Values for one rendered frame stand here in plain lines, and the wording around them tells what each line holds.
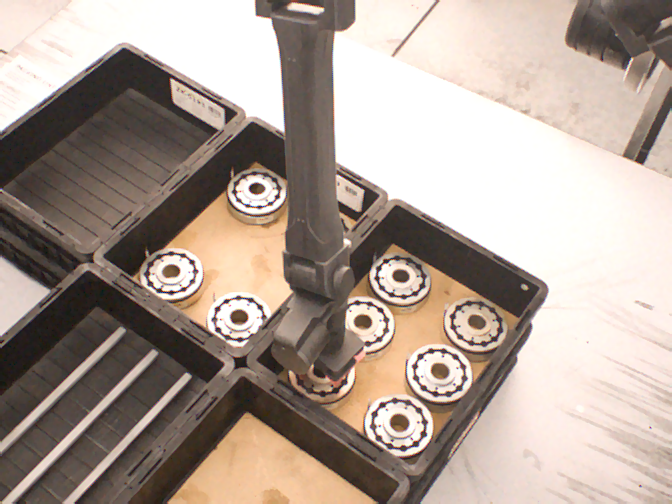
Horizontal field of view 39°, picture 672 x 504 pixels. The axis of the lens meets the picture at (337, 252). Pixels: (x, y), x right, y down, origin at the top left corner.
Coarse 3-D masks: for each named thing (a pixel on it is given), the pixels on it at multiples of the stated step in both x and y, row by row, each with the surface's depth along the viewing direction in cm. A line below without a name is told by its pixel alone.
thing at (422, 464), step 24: (384, 216) 152; (360, 240) 149; (456, 240) 150; (504, 264) 148; (528, 312) 144; (264, 336) 137; (288, 384) 133; (480, 384) 135; (312, 408) 131; (456, 408) 132; (360, 432) 129; (384, 456) 127; (432, 456) 128
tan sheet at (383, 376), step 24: (360, 288) 156; (432, 288) 156; (456, 288) 157; (432, 312) 154; (504, 312) 154; (408, 336) 151; (432, 336) 151; (384, 360) 148; (408, 360) 148; (360, 384) 145; (384, 384) 145; (360, 408) 142
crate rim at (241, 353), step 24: (216, 144) 159; (192, 168) 156; (168, 192) 152; (384, 192) 155; (144, 216) 149; (120, 240) 146; (96, 264) 143; (144, 288) 141; (168, 312) 139; (216, 336) 137; (240, 360) 136
